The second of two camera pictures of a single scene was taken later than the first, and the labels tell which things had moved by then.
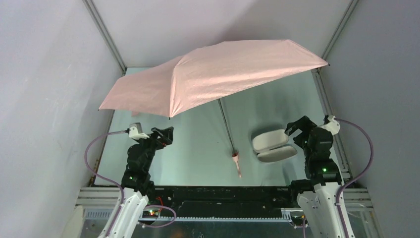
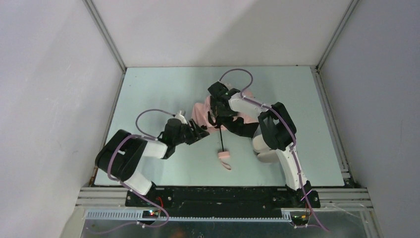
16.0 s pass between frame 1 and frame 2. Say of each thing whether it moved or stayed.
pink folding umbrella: moved
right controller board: stayed
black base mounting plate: stayed
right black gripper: moved
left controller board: stayed
